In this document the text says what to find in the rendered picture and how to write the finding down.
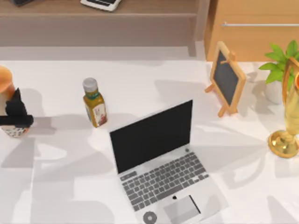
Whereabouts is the silver open laptop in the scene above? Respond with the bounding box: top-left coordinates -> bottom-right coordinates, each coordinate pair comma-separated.
109,99 -> 230,224

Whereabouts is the yellow bottle with grey cap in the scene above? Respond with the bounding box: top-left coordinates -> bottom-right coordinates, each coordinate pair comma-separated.
82,77 -> 108,128

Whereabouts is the wooden framed blackboard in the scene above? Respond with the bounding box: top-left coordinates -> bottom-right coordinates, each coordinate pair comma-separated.
205,41 -> 247,118

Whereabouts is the wooden open shelf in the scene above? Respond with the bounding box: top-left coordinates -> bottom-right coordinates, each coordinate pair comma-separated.
0,0 -> 210,57

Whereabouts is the white and black device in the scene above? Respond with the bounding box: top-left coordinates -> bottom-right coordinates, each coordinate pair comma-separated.
80,0 -> 122,12

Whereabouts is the wooden cupboard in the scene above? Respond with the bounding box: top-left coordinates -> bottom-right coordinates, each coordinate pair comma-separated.
203,0 -> 299,63

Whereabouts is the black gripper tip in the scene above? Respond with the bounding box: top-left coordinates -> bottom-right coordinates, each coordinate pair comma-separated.
0,87 -> 34,128

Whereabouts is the green plant in white pot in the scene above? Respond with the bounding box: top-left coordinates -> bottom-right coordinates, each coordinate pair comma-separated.
258,40 -> 299,105

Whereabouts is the gold trophy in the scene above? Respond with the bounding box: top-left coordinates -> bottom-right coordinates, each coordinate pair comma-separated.
268,57 -> 299,159

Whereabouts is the dark object on shelf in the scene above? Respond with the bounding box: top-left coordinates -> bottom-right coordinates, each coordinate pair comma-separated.
12,0 -> 45,7

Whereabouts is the long metal handle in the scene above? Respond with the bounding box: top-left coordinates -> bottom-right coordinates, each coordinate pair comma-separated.
221,21 -> 299,28

